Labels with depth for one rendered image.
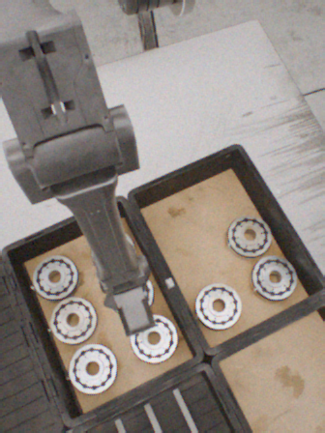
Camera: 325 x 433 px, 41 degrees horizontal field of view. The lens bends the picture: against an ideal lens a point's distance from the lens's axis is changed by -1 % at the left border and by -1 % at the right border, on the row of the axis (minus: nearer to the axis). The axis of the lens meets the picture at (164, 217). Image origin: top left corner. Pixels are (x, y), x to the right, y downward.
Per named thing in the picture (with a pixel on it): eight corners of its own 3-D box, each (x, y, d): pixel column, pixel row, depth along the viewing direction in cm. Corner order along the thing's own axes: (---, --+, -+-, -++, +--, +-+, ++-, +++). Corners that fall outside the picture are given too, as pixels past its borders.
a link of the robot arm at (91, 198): (117, 87, 38) (-4, 125, 37) (138, 137, 36) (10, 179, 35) (146, 253, 78) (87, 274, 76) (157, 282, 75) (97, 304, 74)
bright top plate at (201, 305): (187, 297, 98) (188, 296, 97) (226, 275, 100) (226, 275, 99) (209, 337, 95) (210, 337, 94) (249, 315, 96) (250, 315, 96)
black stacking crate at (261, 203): (129, 212, 110) (125, 193, 99) (232, 164, 114) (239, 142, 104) (203, 360, 98) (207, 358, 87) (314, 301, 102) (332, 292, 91)
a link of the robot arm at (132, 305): (143, 251, 73) (94, 269, 71) (167, 318, 69) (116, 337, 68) (144, 265, 84) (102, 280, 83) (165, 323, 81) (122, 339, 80)
